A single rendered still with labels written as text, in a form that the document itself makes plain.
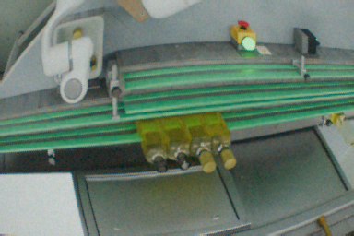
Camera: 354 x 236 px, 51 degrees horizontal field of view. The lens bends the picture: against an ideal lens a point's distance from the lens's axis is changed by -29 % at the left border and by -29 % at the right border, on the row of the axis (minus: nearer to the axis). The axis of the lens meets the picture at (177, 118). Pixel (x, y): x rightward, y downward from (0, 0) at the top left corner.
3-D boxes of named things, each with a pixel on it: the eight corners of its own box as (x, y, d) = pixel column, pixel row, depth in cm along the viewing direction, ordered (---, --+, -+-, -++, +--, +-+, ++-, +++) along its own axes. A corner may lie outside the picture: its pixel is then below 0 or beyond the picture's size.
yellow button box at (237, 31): (230, 41, 156) (238, 50, 150) (230, 23, 151) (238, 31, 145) (248, 41, 157) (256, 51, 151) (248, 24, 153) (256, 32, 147)
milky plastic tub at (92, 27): (55, 74, 146) (54, 86, 139) (55, 17, 133) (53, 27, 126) (100, 64, 149) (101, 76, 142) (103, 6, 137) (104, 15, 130)
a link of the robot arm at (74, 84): (56, 47, 96) (93, 36, 98) (58, 41, 106) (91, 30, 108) (62, 108, 102) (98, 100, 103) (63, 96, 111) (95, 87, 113)
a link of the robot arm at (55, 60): (86, -7, 105) (88, 65, 107) (43, 6, 103) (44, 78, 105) (86, -13, 97) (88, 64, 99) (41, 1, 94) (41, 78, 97)
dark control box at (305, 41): (292, 43, 161) (301, 53, 154) (292, 27, 157) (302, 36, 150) (307, 44, 163) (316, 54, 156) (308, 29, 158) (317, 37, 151)
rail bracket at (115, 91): (108, 104, 143) (112, 129, 133) (107, 54, 133) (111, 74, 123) (117, 102, 143) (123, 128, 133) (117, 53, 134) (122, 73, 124)
